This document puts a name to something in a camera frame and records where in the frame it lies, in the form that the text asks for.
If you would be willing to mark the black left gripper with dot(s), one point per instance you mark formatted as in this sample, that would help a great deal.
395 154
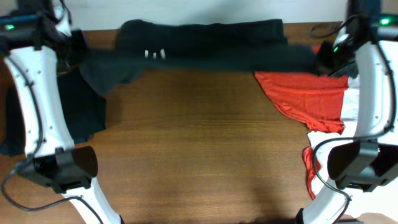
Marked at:
78 43

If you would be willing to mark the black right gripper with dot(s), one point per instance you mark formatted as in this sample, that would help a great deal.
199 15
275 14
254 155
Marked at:
325 55

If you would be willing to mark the dark green t-shirt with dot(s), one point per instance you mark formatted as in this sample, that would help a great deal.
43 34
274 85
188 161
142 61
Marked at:
249 46

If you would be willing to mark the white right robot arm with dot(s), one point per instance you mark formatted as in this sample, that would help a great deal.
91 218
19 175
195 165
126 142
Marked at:
362 169

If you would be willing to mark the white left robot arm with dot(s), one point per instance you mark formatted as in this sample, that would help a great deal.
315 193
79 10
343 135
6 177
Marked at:
34 38

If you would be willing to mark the red shirt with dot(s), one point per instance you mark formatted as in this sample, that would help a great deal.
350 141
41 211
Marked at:
315 101

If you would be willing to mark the folded black shirt stack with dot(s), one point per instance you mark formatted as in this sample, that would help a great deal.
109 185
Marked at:
84 111

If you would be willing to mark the white shirt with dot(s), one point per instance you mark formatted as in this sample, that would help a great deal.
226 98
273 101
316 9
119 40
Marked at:
331 203

